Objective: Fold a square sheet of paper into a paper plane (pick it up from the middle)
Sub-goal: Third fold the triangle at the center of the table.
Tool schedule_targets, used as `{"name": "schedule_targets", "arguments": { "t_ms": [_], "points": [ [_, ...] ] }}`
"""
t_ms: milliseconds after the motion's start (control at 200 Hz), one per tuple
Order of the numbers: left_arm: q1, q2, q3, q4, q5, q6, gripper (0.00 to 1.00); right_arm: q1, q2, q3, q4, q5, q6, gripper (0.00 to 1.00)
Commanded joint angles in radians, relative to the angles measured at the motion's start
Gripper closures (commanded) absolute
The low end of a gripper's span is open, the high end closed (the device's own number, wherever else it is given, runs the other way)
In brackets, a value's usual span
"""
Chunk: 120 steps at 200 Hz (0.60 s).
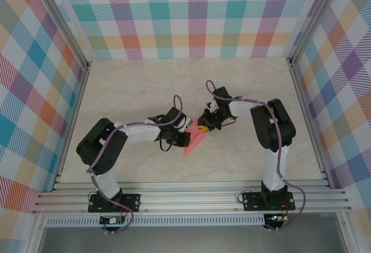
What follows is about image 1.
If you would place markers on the pink cloth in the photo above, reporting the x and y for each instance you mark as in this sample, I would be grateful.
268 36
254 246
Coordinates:
194 146

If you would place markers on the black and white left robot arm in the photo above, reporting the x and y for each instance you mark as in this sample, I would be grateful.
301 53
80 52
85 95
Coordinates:
107 180

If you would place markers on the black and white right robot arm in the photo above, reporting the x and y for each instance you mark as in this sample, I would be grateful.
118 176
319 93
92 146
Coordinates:
287 125

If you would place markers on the grey metal sheet panel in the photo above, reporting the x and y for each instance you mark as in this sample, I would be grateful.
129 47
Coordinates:
188 240

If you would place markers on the small green circuit board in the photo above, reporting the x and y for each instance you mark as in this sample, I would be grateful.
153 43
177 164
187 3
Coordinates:
111 220
276 217

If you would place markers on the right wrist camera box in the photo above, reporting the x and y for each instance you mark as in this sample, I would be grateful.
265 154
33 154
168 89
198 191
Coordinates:
211 105

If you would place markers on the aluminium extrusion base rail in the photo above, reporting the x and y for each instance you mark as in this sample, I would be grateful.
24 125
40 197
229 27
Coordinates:
188 199

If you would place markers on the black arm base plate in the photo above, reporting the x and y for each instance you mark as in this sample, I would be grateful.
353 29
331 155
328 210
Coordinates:
252 202
130 202

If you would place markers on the aluminium side rail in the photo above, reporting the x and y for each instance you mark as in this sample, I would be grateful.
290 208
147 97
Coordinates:
72 125
309 125

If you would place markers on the aluminium frame post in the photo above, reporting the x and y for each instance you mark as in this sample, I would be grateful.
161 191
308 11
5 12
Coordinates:
62 24
313 18

